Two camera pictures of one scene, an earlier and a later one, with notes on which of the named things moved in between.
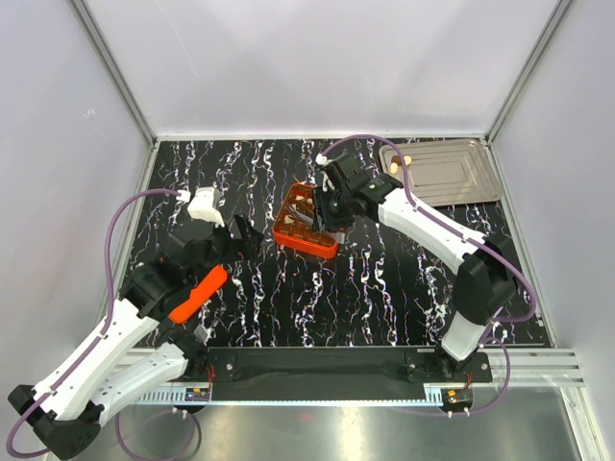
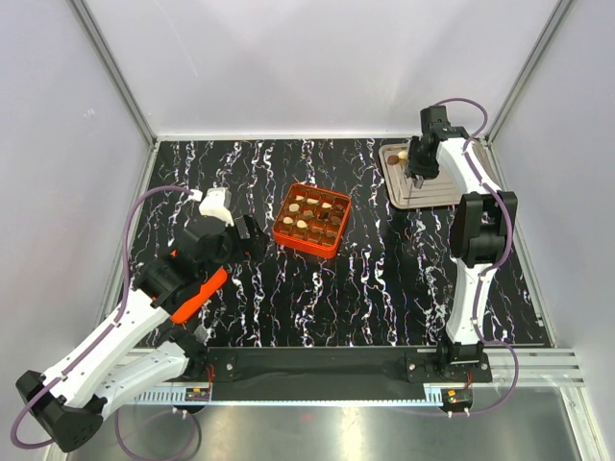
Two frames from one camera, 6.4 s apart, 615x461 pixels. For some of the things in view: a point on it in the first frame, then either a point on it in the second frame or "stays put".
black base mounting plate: [343, 365] stays put
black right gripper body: [332, 207] → [420, 163]
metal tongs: [315, 219] → [417, 180]
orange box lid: [215, 279] stays put
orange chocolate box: [294, 224] stays put
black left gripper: [251, 238] stays put
